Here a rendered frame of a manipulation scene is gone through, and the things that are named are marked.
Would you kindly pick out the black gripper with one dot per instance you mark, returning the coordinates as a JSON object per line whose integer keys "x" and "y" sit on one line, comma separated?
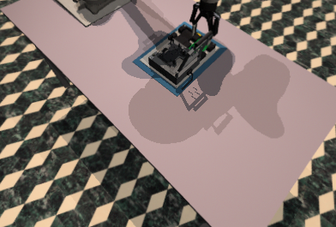
{"x": 213, "y": 26}

